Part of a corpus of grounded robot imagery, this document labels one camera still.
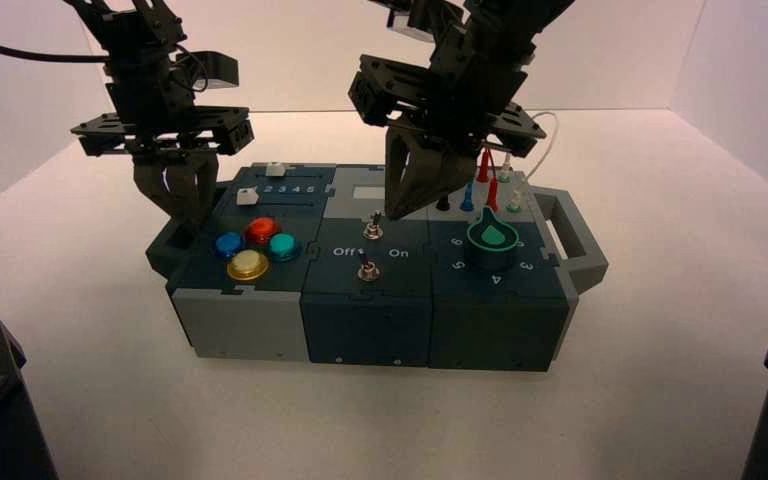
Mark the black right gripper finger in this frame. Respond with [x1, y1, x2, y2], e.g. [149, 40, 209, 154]
[399, 148, 479, 221]
[383, 125, 426, 223]

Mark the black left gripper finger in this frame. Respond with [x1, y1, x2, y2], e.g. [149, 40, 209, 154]
[133, 162, 191, 230]
[185, 155, 220, 231]

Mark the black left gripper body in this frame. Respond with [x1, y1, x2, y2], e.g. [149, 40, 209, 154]
[69, 62, 255, 167]

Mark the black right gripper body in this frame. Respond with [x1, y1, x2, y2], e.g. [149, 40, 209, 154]
[347, 19, 548, 160]

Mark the dark teal grey control box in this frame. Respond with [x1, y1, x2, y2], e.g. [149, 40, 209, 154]
[145, 162, 611, 374]

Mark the blue round push button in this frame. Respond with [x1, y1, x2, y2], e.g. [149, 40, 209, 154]
[214, 231, 247, 261]

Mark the orange round push button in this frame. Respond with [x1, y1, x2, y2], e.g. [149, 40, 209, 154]
[244, 217, 283, 246]

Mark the green black rotary knob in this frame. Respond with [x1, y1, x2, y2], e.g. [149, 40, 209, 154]
[466, 205, 522, 272]

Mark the yellow round push button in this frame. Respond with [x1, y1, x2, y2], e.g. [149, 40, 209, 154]
[226, 250, 271, 283]

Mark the teal round push button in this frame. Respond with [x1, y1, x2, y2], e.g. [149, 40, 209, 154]
[267, 233, 303, 264]

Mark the red banana plug cable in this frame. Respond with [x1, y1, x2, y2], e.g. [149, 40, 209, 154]
[476, 148, 499, 213]

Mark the white banana plug cable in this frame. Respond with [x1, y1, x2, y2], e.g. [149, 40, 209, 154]
[497, 111, 560, 215]

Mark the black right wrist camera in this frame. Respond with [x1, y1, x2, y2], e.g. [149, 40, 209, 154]
[370, 0, 466, 45]

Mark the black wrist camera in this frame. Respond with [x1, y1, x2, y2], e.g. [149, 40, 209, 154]
[370, 0, 466, 45]
[183, 50, 240, 93]

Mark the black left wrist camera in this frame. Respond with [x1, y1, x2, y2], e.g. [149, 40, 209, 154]
[183, 50, 240, 93]

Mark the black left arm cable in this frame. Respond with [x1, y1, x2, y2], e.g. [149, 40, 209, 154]
[0, 27, 111, 66]

